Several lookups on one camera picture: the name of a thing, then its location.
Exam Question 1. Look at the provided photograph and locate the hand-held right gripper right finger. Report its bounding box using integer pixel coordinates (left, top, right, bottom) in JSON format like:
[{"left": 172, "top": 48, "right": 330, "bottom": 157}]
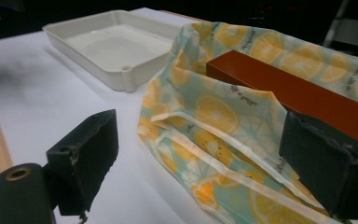
[{"left": 278, "top": 110, "right": 358, "bottom": 220}]

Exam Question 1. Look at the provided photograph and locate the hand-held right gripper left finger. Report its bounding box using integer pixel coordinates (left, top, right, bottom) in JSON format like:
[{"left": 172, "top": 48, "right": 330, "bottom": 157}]
[{"left": 46, "top": 108, "right": 119, "bottom": 217}]

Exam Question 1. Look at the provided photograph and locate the long orange-brown box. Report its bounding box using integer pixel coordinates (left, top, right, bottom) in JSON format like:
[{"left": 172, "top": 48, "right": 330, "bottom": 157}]
[{"left": 205, "top": 49, "right": 358, "bottom": 149}]

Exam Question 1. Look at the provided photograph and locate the lemon print cloth bag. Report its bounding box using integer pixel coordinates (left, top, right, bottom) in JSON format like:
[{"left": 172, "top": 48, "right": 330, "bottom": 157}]
[{"left": 137, "top": 21, "right": 358, "bottom": 224}]

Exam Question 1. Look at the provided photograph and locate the white plastic tray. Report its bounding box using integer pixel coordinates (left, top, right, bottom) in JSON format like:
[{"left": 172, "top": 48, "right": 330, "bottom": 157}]
[{"left": 42, "top": 9, "right": 181, "bottom": 93}]

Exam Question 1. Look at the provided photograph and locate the grey metal stand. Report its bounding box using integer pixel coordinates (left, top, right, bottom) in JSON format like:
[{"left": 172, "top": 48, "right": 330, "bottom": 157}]
[{"left": 322, "top": 0, "right": 358, "bottom": 52}]

